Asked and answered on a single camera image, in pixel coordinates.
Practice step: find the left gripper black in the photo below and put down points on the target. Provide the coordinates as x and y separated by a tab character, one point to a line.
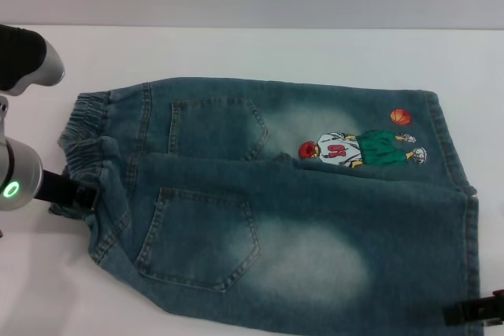
59	190

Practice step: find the blue denim shorts with print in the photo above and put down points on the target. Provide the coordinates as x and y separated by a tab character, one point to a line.
299	218

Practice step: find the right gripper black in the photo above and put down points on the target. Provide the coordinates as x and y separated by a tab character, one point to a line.
494	306

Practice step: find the left wrist silver black camera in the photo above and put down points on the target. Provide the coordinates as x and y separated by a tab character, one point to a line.
27	56

